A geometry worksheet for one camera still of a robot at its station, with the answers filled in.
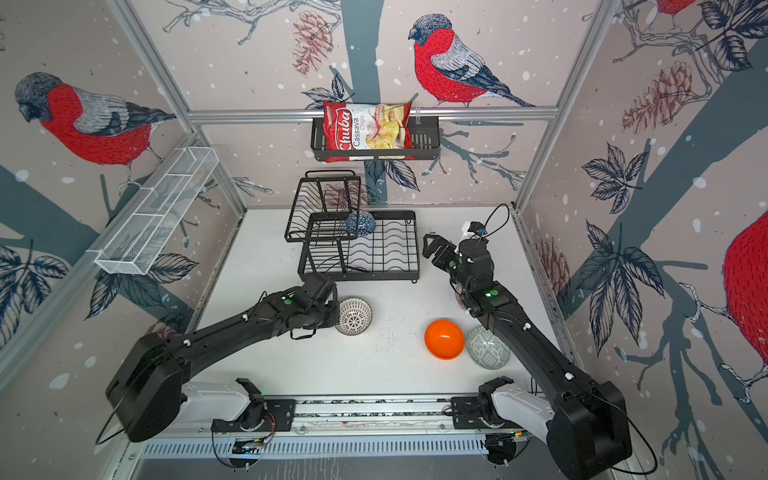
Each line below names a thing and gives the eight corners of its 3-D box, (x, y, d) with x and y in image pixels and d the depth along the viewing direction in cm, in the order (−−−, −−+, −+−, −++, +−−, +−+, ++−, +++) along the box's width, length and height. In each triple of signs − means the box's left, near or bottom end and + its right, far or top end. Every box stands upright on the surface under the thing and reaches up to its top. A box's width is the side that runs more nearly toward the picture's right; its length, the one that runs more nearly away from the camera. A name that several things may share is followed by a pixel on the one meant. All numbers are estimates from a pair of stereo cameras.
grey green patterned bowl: (469, 369, 82) (471, 365, 79) (463, 331, 89) (465, 327, 86) (509, 369, 82) (513, 365, 79) (500, 331, 88) (503, 327, 86)
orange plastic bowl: (425, 361, 83) (427, 356, 80) (423, 325, 90) (424, 319, 87) (464, 361, 83) (467, 356, 80) (459, 325, 90) (461, 319, 87)
